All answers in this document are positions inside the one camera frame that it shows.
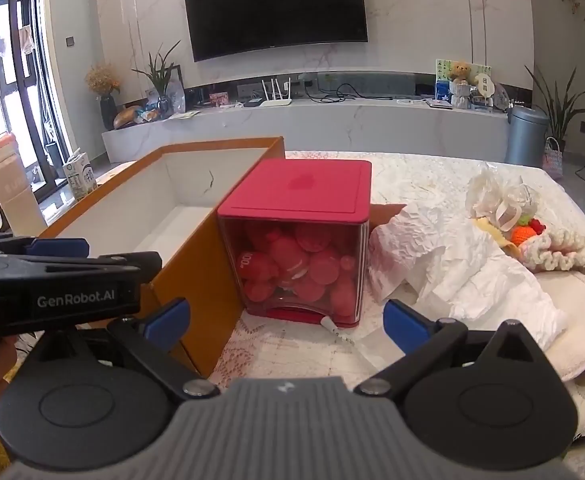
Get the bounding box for white paper towel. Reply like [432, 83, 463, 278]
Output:
[367, 204, 566, 349]

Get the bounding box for orange crochet fruit toy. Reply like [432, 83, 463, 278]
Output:
[507, 216, 547, 246]

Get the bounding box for white crochet ruffle scrunchie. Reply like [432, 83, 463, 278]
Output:
[519, 230, 585, 273]

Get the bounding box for yellow microfiber cloth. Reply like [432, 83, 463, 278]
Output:
[473, 217, 521, 259]

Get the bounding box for clear gift bag with ribbon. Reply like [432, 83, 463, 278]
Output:
[466, 162, 539, 232]

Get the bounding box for pink water bottle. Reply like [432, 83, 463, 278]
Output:
[0, 132, 47, 236]

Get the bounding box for orange cardboard storage box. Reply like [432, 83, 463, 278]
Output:
[41, 138, 285, 377]

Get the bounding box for small milk carton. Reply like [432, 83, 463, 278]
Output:
[62, 148, 98, 200]

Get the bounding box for cream round cushion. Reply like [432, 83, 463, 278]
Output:
[537, 272, 585, 382]

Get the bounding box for red capsule dispenser box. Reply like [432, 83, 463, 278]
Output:
[218, 158, 372, 328]

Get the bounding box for marble TV console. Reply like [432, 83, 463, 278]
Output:
[102, 99, 509, 162]

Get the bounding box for pink woven basket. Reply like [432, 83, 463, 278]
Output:
[542, 136, 564, 180]

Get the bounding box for grey pedal trash bin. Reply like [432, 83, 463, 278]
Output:
[505, 105, 550, 168]

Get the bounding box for dried flowers in vase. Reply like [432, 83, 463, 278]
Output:
[84, 64, 121, 131]

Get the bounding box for green plant in glass vase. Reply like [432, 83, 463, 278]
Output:
[133, 41, 181, 119]

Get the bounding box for white wifi router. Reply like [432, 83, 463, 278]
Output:
[260, 77, 293, 107]

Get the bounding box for tall potted floor plant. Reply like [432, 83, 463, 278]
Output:
[526, 66, 585, 148]

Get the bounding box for teddy bear on console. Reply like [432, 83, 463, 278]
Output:
[449, 61, 471, 84]

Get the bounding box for black wall television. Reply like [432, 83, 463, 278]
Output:
[185, 0, 367, 62]

